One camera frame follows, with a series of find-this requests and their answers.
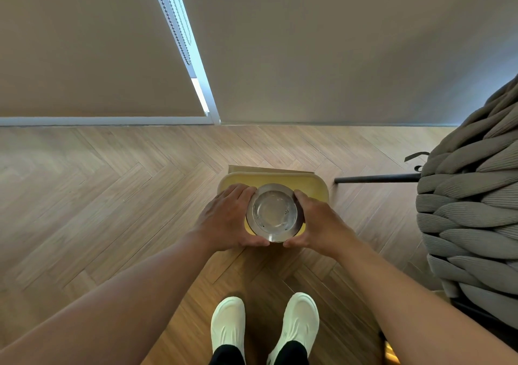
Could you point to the person's right hand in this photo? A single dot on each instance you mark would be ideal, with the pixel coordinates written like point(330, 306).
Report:
point(323, 229)

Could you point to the person's left hand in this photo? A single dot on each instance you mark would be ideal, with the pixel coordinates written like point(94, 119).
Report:
point(220, 223)

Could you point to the person's right thumb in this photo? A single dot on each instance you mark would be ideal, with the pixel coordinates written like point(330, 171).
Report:
point(293, 242)

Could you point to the person's left thumb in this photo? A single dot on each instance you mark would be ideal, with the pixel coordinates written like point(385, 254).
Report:
point(255, 242)

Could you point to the round steel bowl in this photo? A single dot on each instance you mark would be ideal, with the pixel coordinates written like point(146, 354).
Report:
point(275, 213)

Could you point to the person's left forearm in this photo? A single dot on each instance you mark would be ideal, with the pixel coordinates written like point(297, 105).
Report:
point(113, 308)

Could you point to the person's right forearm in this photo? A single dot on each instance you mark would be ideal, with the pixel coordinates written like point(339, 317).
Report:
point(412, 312)

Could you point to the yellow pet feeder stand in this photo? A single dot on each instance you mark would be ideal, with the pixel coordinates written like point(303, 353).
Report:
point(311, 186)

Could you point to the person's white right shoe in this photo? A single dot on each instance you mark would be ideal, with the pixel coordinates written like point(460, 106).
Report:
point(298, 318)

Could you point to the person's white shoe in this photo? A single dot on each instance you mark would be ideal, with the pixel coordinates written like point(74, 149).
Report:
point(298, 318)
point(228, 320)

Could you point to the person's white left shoe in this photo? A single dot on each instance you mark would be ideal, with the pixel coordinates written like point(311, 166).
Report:
point(228, 320)

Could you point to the black metal bar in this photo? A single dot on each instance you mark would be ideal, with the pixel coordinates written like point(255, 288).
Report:
point(376, 178)

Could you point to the person's black right trouser leg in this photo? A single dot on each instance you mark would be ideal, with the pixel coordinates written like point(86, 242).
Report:
point(291, 353)

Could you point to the person's black trouser leg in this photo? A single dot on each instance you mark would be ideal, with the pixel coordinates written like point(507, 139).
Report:
point(226, 356)
point(291, 353)

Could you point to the person's black left trouser leg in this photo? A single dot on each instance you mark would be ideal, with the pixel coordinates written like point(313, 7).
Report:
point(226, 356)

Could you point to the beige roller blind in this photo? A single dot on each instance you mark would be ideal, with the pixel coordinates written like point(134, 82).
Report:
point(344, 45)
point(81, 45)

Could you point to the white window frame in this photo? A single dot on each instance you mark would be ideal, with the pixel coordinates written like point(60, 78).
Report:
point(202, 85)

